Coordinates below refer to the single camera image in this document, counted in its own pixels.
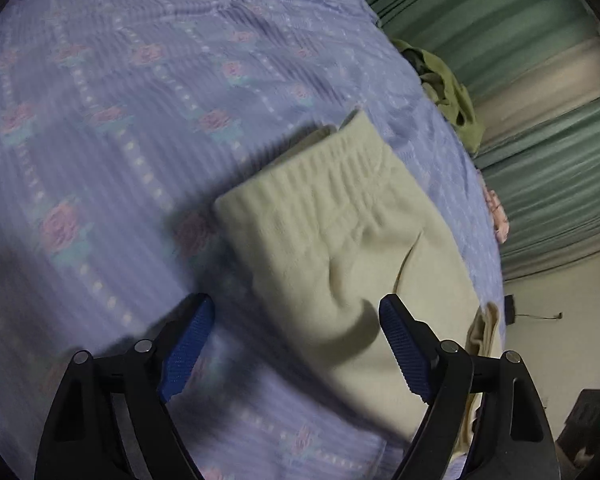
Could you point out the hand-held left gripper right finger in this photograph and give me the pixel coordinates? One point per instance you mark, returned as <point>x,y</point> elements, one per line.
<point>405,355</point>

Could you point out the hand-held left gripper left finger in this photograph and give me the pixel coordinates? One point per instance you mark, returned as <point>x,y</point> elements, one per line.
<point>187,355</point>

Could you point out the cream pants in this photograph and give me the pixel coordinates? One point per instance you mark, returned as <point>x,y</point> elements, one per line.
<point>320,240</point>

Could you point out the pink patterned cloth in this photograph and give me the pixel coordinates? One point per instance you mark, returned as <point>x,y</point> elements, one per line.
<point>497,215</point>

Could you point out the black air purifier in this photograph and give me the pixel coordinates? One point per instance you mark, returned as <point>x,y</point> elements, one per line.
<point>587,410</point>

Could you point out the green curtain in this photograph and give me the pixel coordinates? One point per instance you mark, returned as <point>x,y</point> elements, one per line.
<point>480,5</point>
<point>555,185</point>

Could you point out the olive green cloth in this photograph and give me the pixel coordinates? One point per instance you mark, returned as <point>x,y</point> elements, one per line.
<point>452,95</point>

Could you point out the bed with purple floral sheet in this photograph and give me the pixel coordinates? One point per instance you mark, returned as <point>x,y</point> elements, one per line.
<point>105,85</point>

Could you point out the black wall plug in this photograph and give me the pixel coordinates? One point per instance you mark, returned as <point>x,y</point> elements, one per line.
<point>510,307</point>

